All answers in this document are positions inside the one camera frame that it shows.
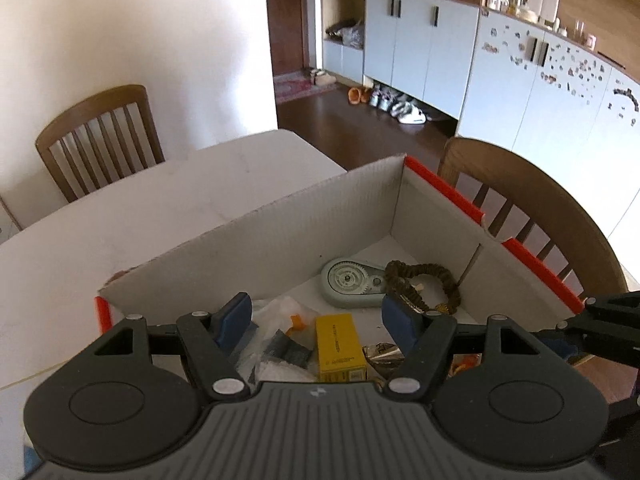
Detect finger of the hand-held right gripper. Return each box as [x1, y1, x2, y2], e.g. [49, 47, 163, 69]
[582, 290, 640, 319]
[530, 316, 640, 367]

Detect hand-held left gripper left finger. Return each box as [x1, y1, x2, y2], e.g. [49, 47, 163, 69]
[92, 291, 252, 402]

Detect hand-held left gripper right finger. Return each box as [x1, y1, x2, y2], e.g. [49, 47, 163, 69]
[381, 294, 552, 403]

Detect silver foil packet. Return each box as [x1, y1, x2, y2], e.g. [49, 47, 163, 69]
[362, 342, 401, 363]

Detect brown braided hair tie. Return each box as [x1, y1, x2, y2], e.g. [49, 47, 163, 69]
[384, 260, 462, 316]

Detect grey-green correction tape dispenser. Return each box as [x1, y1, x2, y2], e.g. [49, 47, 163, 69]
[320, 257, 386, 309]

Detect small yellow box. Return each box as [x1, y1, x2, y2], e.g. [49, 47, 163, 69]
[315, 313, 367, 383]

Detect orange bead charm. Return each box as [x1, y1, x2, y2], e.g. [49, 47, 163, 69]
[450, 355, 483, 377]

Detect red cardboard box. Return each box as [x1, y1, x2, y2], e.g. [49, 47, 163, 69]
[95, 155, 586, 391]

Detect brown wooden chair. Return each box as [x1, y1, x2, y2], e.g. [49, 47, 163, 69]
[35, 85, 166, 203]
[437, 137, 628, 301]

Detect row of white sneakers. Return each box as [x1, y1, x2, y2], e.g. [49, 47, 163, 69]
[370, 85, 431, 126]

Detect red patterned doormat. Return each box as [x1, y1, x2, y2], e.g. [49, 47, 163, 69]
[274, 71, 341, 105]

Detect grey plastic bag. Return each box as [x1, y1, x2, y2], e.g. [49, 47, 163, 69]
[325, 19, 366, 51]

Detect dark brown door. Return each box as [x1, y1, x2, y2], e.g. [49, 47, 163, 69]
[264, 0, 310, 78]

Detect white canisters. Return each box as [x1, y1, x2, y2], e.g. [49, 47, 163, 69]
[526, 0, 561, 21]

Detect white wall cabinet unit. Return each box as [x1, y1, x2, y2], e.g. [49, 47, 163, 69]
[320, 0, 640, 241]

